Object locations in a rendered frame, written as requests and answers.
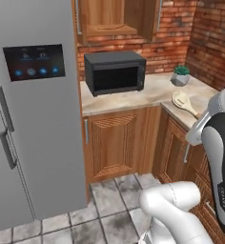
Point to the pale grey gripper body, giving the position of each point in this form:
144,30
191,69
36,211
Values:
196,132

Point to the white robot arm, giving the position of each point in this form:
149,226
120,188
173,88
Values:
219,165

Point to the wooden corner cabinet door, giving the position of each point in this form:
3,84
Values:
171,149

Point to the wooden drawer front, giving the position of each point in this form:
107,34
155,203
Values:
202,187

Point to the wooden base cabinet door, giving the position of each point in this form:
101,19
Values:
114,146

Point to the small potted green plant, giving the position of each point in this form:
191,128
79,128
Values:
180,76

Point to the black microwave oven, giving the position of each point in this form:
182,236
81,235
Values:
114,73

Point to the grey fridge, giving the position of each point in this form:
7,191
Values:
41,133

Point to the open wooden wall cabinet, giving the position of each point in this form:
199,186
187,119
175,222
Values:
111,19

